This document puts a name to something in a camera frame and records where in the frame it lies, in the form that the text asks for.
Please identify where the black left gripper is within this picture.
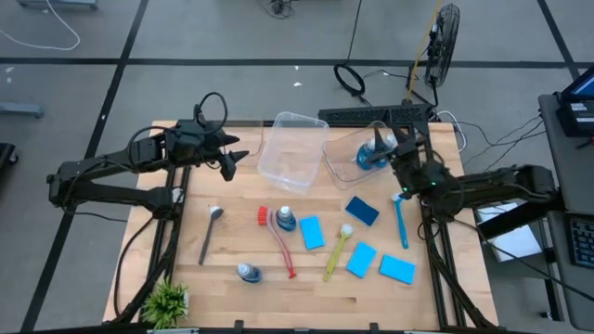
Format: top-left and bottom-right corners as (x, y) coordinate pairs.
(164, 119), (251, 182)

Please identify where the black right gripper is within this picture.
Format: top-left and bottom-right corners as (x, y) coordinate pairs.
(374, 125), (449, 199)

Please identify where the blue kitchen sponge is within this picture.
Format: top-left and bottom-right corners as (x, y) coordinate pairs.
(379, 253), (418, 286)
(344, 240), (379, 280)
(299, 214), (327, 251)
(344, 195), (381, 228)

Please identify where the blue dish brush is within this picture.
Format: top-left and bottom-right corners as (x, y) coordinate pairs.
(389, 192), (410, 251)

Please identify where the lime green dish brush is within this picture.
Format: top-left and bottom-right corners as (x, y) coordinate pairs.
(322, 223), (355, 283)

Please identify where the black perforated crossbeam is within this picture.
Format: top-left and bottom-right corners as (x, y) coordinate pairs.
(317, 104), (435, 127)

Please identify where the deep clear plastic tub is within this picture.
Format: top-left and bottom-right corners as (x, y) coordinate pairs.
(256, 110), (330, 196)

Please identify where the black floor fan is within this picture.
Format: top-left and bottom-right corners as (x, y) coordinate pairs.
(423, 3), (461, 89)

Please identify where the white paper sheet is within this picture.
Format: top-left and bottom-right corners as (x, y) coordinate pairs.
(475, 201), (544, 263)

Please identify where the small green plant white pot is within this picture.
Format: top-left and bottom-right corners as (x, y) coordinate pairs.
(140, 277), (190, 330)

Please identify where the gray side desk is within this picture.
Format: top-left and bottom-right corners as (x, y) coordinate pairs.
(537, 92), (594, 331)

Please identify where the black box device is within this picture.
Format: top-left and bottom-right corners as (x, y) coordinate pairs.
(555, 99), (594, 138)

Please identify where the laptop with blue screen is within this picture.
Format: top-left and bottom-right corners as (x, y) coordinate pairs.
(559, 67), (594, 106)

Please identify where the gray furniture foot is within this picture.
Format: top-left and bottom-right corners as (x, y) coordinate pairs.
(0, 101), (45, 120)

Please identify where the black keyboard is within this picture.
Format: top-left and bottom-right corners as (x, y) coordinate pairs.
(563, 215), (594, 270)

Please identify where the black caster wheel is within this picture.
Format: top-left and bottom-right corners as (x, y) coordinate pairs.
(0, 142), (19, 168)

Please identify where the gray cart base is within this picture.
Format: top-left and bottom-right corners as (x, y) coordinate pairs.
(17, 0), (99, 10)

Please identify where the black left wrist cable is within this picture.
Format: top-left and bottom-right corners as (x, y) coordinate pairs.
(193, 91), (229, 129)

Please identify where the clear plastic bin with handles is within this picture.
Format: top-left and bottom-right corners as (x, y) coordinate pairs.
(322, 120), (405, 191)

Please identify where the white cable loop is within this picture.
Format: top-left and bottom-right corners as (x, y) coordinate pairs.
(435, 109), (468, 154)

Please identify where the black hanging cable with coil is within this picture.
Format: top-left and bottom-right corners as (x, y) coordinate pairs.
(332, 0), (368, 107)

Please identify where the yellow hanging cable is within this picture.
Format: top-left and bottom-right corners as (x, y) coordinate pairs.
(407, 0), (442, 102)

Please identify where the black aluminium table frame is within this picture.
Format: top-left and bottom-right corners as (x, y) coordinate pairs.
(109, 118), (500, 333)

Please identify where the black floor cable bundle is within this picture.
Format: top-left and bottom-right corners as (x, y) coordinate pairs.
(257, 0), (298, 19)

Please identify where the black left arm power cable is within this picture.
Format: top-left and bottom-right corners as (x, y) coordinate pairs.
(113, 215), (157, 319)

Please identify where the white floor cable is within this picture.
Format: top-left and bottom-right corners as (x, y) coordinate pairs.
(0, 0), (81, 51)

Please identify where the black right floor cable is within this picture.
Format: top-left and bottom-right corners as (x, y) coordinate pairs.
(452, 217), (594, 302)

